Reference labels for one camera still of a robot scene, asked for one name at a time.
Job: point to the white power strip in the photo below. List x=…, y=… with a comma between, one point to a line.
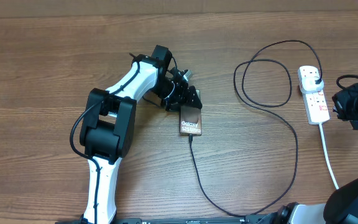
x=315, y=103

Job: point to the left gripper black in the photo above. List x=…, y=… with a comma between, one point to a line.
x=181, y=97

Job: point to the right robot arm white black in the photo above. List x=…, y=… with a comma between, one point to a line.
x=341, y=206

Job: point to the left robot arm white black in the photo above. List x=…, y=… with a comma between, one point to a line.
x=108, y=122

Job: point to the white charger plug adapter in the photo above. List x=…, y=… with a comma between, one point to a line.
x=309, y=85

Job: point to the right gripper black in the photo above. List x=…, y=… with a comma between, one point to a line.
x=339, y=99

